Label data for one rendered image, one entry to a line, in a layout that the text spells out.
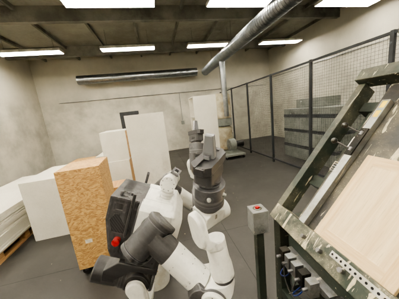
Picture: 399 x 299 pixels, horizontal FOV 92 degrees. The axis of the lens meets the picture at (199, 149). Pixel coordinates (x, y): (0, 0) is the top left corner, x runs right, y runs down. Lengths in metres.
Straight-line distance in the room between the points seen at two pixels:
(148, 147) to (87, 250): 1.58
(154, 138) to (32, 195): 1.97
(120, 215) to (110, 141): 4.28
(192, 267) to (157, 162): 2.69
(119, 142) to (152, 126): 1.97
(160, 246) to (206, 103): 4.39
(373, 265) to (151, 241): 1.01
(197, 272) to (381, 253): 0.88
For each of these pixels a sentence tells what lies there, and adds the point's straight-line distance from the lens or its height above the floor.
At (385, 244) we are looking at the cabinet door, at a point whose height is 1.01.
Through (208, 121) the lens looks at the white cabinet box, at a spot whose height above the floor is 1.42.
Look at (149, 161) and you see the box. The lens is 3.29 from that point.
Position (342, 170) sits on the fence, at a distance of 1.55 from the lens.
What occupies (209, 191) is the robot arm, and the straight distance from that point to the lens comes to 0.50.
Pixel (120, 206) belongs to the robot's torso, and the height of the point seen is 1.37.
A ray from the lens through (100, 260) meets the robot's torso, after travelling 1.12.
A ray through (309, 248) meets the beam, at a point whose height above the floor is 0.84.
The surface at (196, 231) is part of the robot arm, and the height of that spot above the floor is 1.37.
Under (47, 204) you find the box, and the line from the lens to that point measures 3.85.
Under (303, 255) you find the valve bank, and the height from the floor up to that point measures 0.76.
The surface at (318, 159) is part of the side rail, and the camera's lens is 1.74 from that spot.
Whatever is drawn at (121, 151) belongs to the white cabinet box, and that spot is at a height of 0.94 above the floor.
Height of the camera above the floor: 1.70
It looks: 11 degrees down
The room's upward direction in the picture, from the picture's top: 6 degrees counter-clockwise
